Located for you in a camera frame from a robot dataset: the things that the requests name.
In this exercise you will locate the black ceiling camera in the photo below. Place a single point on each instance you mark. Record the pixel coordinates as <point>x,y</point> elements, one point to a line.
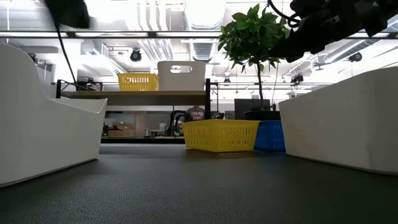
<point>355,57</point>
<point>297,78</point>
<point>136,55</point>

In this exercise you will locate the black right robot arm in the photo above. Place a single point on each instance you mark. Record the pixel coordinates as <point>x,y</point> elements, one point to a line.
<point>385,15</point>

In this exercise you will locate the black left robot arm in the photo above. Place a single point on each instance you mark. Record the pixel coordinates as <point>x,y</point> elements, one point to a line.
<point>68,12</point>

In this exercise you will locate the brown cardboard box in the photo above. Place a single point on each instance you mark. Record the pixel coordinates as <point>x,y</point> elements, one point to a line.
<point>121,133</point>

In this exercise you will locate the black aluminium rig frame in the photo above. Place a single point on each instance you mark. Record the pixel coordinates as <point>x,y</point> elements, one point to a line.
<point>140,140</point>

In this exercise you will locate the black table mat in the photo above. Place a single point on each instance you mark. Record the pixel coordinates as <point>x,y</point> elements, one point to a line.
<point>199,186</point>

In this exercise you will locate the black background robot arm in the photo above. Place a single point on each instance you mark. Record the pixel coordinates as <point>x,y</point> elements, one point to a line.
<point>175,119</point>

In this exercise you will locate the green potted plant black pot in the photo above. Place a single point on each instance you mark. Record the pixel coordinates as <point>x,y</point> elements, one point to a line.
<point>248,37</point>

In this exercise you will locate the white plastic bin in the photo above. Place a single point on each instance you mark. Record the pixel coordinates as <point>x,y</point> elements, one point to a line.
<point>342,124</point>
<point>183,81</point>
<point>46,140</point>

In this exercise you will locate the person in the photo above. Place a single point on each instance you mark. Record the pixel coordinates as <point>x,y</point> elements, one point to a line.
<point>196,114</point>

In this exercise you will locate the black monitor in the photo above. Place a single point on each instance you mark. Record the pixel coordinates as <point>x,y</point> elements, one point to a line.
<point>245,109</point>

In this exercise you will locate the wooden shelf with black frame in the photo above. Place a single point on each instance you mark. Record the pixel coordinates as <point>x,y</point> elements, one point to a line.
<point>140,98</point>

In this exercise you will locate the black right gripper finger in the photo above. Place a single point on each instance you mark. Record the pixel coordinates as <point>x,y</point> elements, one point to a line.
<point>292,48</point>

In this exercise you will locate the blue plastic mesh basket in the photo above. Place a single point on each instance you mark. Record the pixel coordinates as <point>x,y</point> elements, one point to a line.
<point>269,137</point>

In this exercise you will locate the yellow plastic mesh basket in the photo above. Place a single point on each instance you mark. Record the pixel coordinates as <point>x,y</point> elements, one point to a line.
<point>217,135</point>
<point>136,82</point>

